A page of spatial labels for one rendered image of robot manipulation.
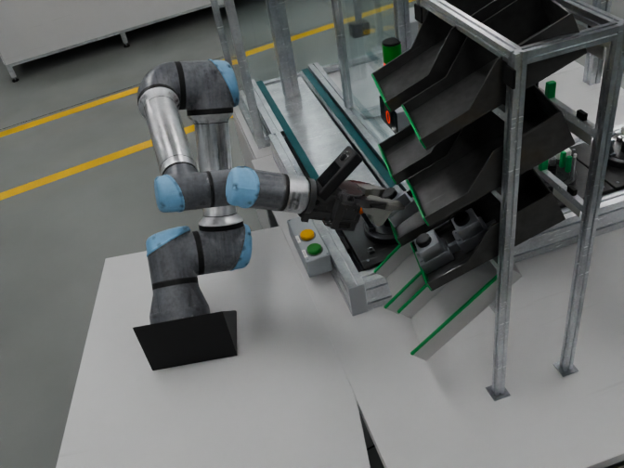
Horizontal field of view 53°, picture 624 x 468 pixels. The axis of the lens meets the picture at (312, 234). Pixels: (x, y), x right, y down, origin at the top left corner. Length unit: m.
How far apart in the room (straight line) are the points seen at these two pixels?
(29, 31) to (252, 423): 5.31
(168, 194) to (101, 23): 5.26
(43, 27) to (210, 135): 4.90
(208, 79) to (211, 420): 0.81
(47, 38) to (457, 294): 5.48
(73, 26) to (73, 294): 3.48
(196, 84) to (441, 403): 0.94
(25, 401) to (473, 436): 2.14
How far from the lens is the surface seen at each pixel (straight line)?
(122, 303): 1.92
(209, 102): 1.57
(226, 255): 1.61
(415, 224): 1.37
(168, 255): 1.59
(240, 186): 1.18
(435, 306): 1.42
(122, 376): 1.71
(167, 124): 1.41
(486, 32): 1.06
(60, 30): 6.43
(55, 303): 3.49
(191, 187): 1.26
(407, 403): 1.48
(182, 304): 1.57
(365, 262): 1.65
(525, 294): 1.72
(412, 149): 1.30
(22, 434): 2.97
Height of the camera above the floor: 2.06
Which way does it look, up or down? 38 degrees down
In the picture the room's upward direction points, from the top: 11 degrees counter-clockwise
